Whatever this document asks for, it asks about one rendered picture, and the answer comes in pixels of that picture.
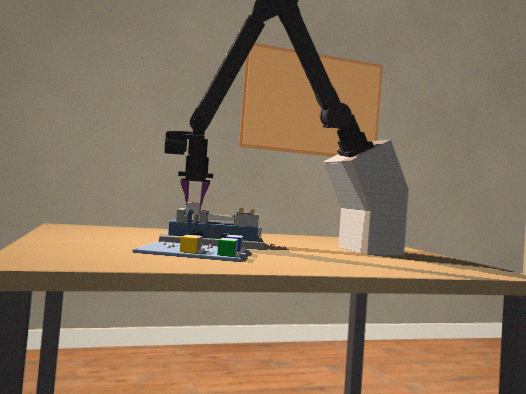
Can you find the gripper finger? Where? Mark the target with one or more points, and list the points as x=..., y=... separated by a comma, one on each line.
x=205, y=186
x=185, y=186

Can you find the beige block with yellow end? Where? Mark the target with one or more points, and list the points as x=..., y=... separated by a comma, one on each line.
x=190, y=243

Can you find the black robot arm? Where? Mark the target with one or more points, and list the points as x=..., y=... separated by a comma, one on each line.
x=335, y=114

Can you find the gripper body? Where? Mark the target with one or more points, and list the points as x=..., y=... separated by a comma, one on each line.
x=196, y=169

